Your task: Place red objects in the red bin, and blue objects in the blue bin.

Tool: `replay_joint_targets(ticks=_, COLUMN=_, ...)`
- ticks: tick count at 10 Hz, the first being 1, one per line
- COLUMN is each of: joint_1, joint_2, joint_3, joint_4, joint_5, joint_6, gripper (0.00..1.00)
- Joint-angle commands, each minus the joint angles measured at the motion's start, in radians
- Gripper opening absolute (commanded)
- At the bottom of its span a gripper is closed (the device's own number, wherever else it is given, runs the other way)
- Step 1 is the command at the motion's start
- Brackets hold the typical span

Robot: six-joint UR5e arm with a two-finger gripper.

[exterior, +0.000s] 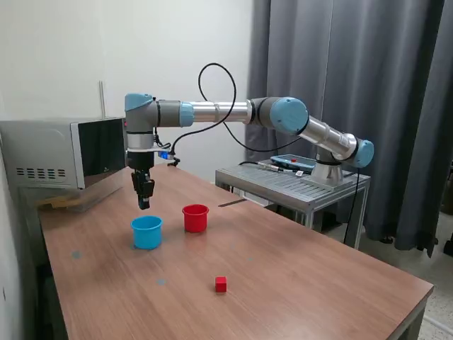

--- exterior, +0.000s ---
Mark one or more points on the white wall pipe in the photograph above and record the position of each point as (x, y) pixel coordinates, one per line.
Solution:
(102, 99)

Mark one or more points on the silver microwave oven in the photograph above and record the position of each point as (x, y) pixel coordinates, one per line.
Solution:
(42, 148)

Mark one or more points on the grey metal robot stand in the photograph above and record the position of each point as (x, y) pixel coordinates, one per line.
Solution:
(318, 193)

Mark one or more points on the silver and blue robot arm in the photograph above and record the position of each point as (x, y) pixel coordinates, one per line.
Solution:
(226, 111)

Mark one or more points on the grey curtain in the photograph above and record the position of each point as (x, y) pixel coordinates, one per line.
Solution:
(417, 141)

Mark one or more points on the small red cube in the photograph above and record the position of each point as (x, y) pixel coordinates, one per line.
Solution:
(221, 284)

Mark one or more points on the blue teach pendant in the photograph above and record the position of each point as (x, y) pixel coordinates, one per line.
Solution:
(290, 161)

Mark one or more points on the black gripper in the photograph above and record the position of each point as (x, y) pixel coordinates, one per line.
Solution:
(140, 160)

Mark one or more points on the black shoe on floor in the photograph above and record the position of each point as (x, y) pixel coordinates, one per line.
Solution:
(387, 240)

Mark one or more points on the red plastic cup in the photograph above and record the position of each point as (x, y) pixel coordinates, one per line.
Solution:
(194, 221)

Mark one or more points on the light blue plastic bin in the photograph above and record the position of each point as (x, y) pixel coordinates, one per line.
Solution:
(147, 235)

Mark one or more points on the round blue tape marker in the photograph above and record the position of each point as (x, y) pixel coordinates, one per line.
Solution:
(161, 282)

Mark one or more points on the light wooden block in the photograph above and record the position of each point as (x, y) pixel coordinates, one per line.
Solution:
(56, 203)

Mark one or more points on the thin metal strip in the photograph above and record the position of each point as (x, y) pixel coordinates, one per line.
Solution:
(231, 203)

